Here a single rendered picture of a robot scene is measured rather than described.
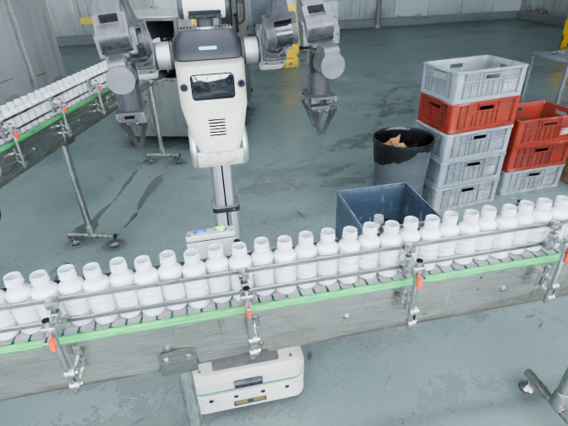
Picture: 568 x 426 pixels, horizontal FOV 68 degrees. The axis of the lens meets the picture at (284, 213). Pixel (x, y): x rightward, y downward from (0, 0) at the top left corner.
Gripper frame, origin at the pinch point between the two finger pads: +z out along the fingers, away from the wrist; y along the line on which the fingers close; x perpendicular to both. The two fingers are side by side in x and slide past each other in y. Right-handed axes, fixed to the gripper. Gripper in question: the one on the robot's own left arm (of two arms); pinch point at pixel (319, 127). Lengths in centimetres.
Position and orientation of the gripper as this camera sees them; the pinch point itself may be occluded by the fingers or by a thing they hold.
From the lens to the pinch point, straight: 113.1
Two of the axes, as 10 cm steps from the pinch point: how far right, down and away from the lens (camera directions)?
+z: 0.4, 8.7, 5.0
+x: -9.8, 1.3, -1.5
